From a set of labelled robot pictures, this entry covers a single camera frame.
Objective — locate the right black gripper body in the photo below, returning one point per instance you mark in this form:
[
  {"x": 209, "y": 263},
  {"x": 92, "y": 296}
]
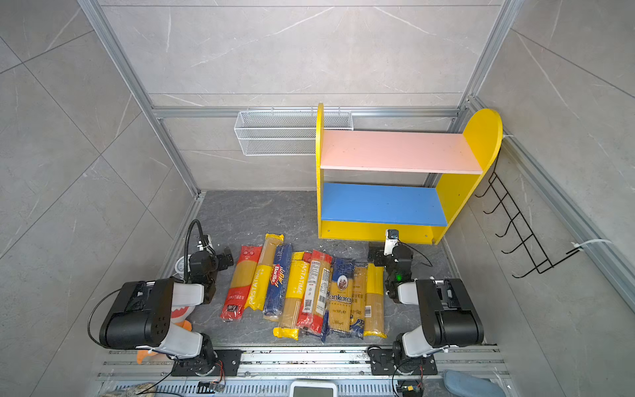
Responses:
[{"x": 376, "y": 253}]

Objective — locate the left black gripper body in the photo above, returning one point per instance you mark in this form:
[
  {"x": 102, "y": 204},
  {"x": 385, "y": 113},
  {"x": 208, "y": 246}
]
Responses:
[{"x": 221, "y": 258}]

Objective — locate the dark blue end spaghetti bag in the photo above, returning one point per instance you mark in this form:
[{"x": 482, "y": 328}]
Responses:
[{"x": 357, "y": 321}]

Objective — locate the blue Sankara spaghetti bag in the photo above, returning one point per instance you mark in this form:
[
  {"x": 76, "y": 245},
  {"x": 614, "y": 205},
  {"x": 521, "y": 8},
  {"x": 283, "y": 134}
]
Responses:
[{"x": 340, "y": 296}]

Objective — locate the yellow end spaghetti bag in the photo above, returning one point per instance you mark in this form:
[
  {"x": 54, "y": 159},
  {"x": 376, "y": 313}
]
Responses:
[{"x": 375, "y": 302}]

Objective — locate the red label spaghetti bag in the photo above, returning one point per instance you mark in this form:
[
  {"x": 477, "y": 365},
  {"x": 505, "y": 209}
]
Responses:
[{"x": 314, "y": 306}]

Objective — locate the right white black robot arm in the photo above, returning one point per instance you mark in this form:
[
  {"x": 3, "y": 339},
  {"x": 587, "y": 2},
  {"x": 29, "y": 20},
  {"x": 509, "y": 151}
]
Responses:
[{"x": 448, "y": 317}]

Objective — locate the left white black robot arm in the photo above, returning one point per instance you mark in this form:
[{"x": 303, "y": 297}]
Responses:
[{"x": 140, "y": 317}]

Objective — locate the yellow pink blue wooden shelf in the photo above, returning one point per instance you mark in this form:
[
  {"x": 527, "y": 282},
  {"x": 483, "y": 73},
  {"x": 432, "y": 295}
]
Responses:
[{"x": 422, "y": 215}]

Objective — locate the white analog alarm clock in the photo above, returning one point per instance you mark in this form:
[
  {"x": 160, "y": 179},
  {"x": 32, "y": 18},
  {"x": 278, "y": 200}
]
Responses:
[{"x": 180, "y": 267}]

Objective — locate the orange plush toy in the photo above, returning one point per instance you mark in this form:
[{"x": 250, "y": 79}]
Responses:
[{"x": 179, "y": 317}]

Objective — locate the yellow label spaghetti bag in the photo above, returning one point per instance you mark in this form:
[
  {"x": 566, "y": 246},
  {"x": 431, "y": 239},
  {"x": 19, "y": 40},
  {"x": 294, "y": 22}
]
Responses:
[{"x": 257, "y": 295}]

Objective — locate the blue Barilla spaghetti box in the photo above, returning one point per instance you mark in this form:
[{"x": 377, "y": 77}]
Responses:
[{"x": 274, "y": 304}]

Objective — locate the blue trim spaghetti bag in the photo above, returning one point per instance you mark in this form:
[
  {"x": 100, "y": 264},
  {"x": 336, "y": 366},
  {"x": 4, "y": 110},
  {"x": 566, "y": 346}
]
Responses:
[{"x": 325, "y": 328}]

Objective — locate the yellow Pastatime spaghetti bag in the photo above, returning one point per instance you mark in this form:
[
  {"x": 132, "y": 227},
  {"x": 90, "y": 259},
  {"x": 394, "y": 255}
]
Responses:
[{"x": 294, "y": 296}]

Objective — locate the blue grey cloth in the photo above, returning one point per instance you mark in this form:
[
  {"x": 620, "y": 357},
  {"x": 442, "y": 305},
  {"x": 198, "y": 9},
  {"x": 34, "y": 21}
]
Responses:
[{"x": 465, "y": 385}]

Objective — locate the white digital scale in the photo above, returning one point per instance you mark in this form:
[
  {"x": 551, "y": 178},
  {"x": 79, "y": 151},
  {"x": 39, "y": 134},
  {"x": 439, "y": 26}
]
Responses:
[{"x": 313, "y": 388}]

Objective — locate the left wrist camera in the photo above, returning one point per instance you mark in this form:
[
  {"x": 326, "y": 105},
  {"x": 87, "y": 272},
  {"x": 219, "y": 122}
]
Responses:
[{"x": 205, "y": 244}]

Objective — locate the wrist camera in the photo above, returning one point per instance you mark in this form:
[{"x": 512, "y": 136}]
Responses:
[
  {"x": 205, "y": 244},
  {"x": 391, "y": 241}
]

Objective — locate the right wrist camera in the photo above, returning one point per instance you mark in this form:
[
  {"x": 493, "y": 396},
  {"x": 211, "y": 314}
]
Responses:
[{"x": 391, "y": 241}]

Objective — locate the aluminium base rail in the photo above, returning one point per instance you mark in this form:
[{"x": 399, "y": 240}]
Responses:
[{"x": 270, "y": 371}]

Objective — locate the black wire hook rack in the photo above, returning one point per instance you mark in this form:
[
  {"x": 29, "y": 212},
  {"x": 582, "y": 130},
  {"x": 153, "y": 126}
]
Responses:
[{"x": 518, "y": 229}]

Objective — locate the white wire mesh basket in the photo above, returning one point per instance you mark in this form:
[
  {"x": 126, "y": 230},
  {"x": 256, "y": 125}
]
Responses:
[{"x": 277, "y": 132}]

